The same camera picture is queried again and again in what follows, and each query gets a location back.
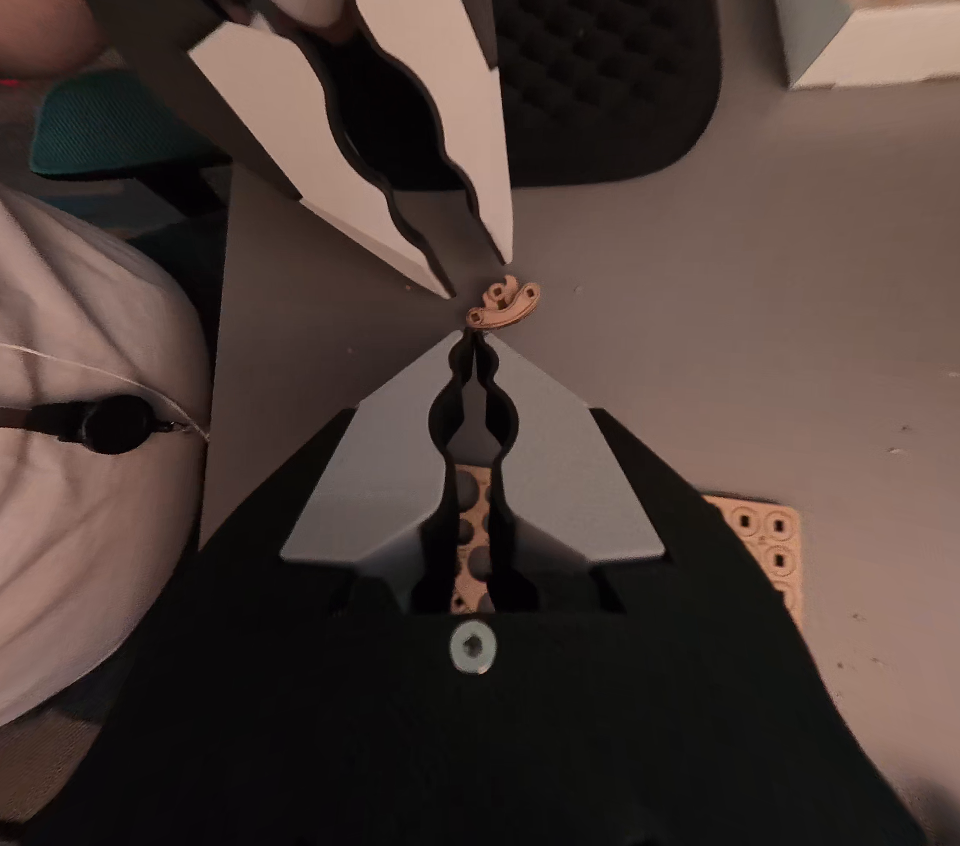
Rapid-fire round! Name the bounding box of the black foam pad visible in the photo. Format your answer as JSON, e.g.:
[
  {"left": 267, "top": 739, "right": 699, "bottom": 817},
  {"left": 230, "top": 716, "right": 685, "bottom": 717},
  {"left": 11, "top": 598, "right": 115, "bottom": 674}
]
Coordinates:
[{"left": 480, "top": 0, "right": 726, "bottom": 189}]

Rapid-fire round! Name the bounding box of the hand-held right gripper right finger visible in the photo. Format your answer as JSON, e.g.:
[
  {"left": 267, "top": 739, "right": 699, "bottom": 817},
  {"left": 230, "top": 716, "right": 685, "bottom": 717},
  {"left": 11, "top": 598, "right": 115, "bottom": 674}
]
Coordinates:
[{"left": 478, "top": 334, "right": 667, "bottom": 613}]

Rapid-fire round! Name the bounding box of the teal chair seat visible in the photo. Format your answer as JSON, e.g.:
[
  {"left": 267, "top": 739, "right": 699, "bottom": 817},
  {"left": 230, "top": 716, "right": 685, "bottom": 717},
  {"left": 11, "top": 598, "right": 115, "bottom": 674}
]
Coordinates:
[{"left": 28, "top": 69, "right": 235, "bottom": 218}]

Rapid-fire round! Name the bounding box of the laser-cut wooden part sheet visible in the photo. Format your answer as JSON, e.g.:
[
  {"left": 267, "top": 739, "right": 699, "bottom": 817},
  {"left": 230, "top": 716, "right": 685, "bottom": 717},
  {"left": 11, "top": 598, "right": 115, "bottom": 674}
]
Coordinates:
[{"left": 448, "top": 462, "right": 805, "bottom": 634}]

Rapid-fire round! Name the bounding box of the thin white cable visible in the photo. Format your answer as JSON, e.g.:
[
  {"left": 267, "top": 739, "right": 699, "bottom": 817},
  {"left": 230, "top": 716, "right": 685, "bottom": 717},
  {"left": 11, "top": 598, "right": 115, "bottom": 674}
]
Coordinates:
[{"left": 0, "top": 340, "right": 213, "bottom": 443}]

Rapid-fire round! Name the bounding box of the person's white t-shirt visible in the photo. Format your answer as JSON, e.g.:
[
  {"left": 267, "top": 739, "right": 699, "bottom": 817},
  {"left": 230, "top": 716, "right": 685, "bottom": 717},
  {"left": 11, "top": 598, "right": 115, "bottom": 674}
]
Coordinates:
[{"left": 0, "top": 186, "right": 216, "bottom": 728}]

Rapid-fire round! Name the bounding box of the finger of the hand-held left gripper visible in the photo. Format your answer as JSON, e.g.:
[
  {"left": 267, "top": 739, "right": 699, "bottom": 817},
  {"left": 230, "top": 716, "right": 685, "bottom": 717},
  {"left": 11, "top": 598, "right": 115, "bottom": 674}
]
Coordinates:
[
  {"left": 351, "top": 0, "right": 516, "bottom": 267},
  {"left": 187, "top": 13, "right": 457, "bottom": 301}
]

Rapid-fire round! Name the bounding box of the black lanyard strap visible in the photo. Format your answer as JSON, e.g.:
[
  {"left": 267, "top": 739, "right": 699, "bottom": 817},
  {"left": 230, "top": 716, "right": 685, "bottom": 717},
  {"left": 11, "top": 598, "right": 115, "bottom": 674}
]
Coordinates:
[{"left": 0, "top": 394, "right": 198, "bottom": 457}]

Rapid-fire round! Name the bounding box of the small light wooden part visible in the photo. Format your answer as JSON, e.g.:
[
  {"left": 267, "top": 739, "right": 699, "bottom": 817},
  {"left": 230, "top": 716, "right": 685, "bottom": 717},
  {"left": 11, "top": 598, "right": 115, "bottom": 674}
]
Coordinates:
[{"left": 465, "top": 275, "right": 543, "bottom": 332}]

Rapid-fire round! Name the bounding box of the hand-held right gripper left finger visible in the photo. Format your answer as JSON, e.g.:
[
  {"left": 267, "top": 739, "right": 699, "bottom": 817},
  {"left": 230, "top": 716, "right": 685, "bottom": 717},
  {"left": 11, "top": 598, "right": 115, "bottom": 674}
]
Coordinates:
[{"left": 279, "top": 330, "right": 475, "bottom": 613}]

